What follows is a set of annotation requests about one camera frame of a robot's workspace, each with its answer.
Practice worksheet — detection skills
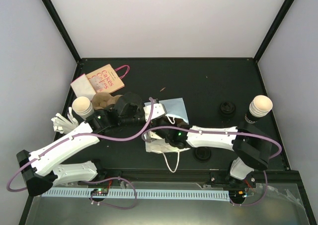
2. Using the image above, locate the light blue paper bag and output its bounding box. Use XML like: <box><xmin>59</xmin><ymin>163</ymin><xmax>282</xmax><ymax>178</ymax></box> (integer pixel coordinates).
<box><xmin>143</xmin><ymin>98</ymin><xmax>190</xmax><ymax>173</ymax></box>

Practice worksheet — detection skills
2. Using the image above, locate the black coffee lid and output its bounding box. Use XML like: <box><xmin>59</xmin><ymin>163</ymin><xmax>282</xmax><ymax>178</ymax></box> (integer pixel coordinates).
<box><xmin>219</xmin><ymin>101</ymin><xmax>236</xmax><ymax>118</ymax></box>
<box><xmin>193</xmin><ymin>147</ymin><xmax>212</xmax><ymax>163</ymax></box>

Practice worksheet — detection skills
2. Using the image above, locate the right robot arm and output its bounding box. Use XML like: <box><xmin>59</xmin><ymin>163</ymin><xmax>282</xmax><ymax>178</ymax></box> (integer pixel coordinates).
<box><xmin>155</xmin><ymin>122</ymin><xmax>272</xmax><ymax>180</ymax></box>

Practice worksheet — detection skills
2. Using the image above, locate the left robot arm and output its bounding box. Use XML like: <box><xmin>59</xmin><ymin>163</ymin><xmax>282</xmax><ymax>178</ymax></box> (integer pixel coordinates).
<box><xmin>16</xmin><ymin>92</ymin><xmax>157</xmax><ymax>197</ymax></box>

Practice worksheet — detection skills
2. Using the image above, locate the white pink-edged napkin pack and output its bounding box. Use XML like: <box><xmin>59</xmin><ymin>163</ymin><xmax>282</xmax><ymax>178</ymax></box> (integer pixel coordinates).
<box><xmin>71</xmin><ymin>74</ymin><xmax>96</xmax><ymax>100</ymax></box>

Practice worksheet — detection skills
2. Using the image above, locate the brown Cakes paper bag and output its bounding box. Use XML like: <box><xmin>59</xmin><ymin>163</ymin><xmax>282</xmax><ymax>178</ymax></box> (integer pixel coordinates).
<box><xmin>86</xmin><ymin>64</ymin><xmax>130</xmax><ymax>93</ymax></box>

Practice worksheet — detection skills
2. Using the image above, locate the left paper cup stack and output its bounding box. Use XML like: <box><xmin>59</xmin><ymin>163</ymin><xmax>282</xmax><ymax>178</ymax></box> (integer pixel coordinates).
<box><xmin>72</xmin><ymin>96</ymin><xmax>94</xmax><ymax>120</ymax></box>

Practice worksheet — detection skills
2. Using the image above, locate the paper cup stack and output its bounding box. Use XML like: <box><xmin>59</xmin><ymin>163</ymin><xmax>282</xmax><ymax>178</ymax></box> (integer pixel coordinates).
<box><xmin>72</xmin><ymin>96</ymin><xmax>94</xmax><ymax>120</ymax></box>
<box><xmin>245</xmin><ymin>95</ymin><xmax>273</xmax><ymax>124</ymax></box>

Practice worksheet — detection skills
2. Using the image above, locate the right paper cup stack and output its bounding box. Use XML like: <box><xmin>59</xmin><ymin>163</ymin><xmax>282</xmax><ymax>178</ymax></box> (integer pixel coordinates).
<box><xmin>245</xmin><ymin>95</ymin><xmax>273</xmax><ymax>124</ymax></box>

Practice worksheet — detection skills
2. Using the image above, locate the light blue slotted cable duct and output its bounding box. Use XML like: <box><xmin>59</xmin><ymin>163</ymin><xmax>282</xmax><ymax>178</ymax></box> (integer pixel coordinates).
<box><xmin>42</xmin><ymin>187</ymin><xmax>230</xmax><ymax>202</ymax></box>

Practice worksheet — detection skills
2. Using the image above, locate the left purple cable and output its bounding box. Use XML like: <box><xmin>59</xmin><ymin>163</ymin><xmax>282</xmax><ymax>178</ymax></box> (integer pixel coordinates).
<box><xmin>6</xmin><ymin>97</ymin><xmax>155</xmax><ymax>193</ymax></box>

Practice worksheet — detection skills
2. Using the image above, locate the purple cable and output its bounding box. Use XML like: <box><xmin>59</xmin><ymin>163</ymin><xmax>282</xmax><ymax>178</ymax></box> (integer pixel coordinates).
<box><xmin>6</xmin><ymin>97</ymin><xmax>155</xmax><ymax>193</ymax></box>
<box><xmin>141</xmin><ymin>127</ymin><xmax>282</xmax><ymax>159</ymax></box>

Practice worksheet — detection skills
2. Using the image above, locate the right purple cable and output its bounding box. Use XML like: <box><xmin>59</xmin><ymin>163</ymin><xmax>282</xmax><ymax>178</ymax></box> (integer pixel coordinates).
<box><xmin>141</xmin><ymin>127</ymin><xmax>282</xmax><ymax>159</ymax></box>

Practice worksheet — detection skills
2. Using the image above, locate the black left frame post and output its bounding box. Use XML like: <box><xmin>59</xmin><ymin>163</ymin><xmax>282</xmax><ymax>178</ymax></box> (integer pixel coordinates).
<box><xmin>41</xmin><ymin>0</ymin><xmax>81</xmax><ymax>63</ymax></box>

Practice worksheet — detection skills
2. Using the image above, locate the black frame post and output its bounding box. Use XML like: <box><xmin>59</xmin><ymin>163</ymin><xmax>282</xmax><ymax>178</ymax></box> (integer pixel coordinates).
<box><xmin>253</xmin><ymin>0</ymin><xmax>295</xmax><ymax>63</ymax></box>
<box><xmin>41</xmin><ymin>0</ymin><xmax>81</xmax><ymax>63</ymax></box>

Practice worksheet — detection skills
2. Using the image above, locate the black right frame post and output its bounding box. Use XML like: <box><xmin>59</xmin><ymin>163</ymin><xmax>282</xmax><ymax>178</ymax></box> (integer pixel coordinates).
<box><xmin>253</xmin><ymin>0</ymin><xmax>295</xmax><ymax>63</ymax></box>

